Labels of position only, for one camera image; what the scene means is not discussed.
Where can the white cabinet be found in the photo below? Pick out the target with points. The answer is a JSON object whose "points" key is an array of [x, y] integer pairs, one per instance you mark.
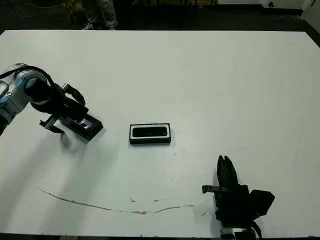
{"points": [[311, 22]]}

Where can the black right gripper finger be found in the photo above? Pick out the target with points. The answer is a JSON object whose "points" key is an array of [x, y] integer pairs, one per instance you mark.
{"points": [[232, 175], [222, 172]]}

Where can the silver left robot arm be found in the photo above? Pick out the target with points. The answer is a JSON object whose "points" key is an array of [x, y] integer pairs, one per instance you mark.
{"points": [[12, 97]]}

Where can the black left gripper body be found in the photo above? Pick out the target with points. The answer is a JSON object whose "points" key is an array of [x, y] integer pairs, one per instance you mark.
{"points": [[57, 105]]}

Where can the yellow green bag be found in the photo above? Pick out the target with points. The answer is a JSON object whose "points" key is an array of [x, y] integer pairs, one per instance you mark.
{"points": [[73, 11]]}

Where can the small black wall fixture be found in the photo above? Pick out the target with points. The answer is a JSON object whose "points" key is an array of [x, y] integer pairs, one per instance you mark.
{"points": [[271, 4]]}

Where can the black box lid with strip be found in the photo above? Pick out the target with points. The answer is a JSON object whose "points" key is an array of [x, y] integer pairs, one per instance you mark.
{"points": [[91, 130]]}

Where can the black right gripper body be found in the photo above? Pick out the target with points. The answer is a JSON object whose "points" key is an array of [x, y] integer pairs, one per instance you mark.
{"points": [[233, 205]]}

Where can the person in grey trousers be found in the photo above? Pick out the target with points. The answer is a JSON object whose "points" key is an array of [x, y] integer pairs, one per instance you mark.
{"points": [[110, 13]]}

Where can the black box base white liner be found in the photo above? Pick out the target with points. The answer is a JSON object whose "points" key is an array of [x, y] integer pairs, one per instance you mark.
{"points": [[150, 142]]}

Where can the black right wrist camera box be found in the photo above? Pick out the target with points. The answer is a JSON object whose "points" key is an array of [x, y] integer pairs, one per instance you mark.
{"points": [[262, 201]]}

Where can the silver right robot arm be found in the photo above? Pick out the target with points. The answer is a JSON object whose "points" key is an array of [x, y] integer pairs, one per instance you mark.
{"points": [[227, 233]]}

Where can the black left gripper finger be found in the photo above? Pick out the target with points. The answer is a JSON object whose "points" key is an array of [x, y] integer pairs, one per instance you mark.
{"points": [[57, 129], [78, 96]]}

